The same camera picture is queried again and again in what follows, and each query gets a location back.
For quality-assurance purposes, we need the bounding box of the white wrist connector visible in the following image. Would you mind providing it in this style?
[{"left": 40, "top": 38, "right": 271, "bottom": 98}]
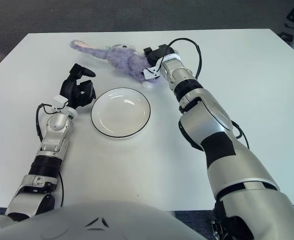
[
  {"left": 142, "top": 53, "right": 180, "bottom": 81},
  {"left": 52, "top": 94, "right": 69, "bottom": 111}
]

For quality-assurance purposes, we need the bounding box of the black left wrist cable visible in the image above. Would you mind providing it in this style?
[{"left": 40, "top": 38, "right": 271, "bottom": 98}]
[{"left": 35, "top": 102, "right": 63, "bottom": 142}]

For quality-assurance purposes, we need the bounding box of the white left wrist connector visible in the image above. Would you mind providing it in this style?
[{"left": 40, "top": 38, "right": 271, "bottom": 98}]
[{"left": 52, "top": 94, "right": 69, "bottom": 111}]

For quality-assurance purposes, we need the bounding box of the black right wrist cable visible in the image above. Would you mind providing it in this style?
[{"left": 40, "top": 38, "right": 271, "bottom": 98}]
[{"left": 165, "top": 37, "right": 203, "bottom": 81}]

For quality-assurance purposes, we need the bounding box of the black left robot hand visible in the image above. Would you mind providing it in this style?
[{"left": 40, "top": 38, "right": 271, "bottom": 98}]
[{"left": 59, "top": 63, "right": 97, "bottom": 109}]

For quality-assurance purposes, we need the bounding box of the black left elbow cable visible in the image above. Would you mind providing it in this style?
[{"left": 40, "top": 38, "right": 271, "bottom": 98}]
[{"left": 55, "top": 172, "right": 65, "bottom": 208}]

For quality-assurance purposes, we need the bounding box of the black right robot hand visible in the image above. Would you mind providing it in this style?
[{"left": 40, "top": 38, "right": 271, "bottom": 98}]
[{"left": 143, "top": 43, "right": 177, "bottom": 67}]

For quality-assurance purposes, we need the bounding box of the black right elbow cable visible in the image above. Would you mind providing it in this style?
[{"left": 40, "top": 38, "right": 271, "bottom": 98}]
[{"left": 230, "top": 120, "right": 250, "bottom": 151}]

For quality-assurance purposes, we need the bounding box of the black elbow cable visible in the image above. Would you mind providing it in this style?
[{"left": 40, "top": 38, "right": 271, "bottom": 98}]
[
  {"left": 230, "top": 120, "right": 250, "bottom": 151},
  {"left": 55, "top": 172, "right": 65, "bottom": 208}
]

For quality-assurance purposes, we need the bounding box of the white right wrist connector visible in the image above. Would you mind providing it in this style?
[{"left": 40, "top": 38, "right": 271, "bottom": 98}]
[{"left": 142, "top": 53, "right": 180, "bottom": 81}]

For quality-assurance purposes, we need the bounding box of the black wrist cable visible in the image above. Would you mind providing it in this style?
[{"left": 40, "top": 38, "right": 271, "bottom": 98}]
[
  {"left": 35, "top": 102, "right": 63, "bottom": 142},
  {"left": 165, "top": 37, "right": 203, "bottom": 81}
]

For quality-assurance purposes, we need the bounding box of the grey robot torso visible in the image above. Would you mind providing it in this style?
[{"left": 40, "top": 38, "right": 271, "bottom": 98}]
[{"left": 0, "top": 199, "right": 208, "bottom": 240}]

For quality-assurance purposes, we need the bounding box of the white plate with black rim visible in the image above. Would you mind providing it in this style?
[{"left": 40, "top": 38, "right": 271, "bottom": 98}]
[{"left": 90, "top": 87, "right": 152, "bottom": 139}]

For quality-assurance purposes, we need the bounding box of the purple plush bunny doll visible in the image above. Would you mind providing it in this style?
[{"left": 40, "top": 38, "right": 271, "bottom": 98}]
[{"left": 69, "top": 39, "right": 163, "bottom": 89}]

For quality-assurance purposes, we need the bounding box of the black office chair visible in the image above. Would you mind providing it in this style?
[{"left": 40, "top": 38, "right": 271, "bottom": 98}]
[{"left": 284, "top": 0, "right": 294, "bottom": 29}]

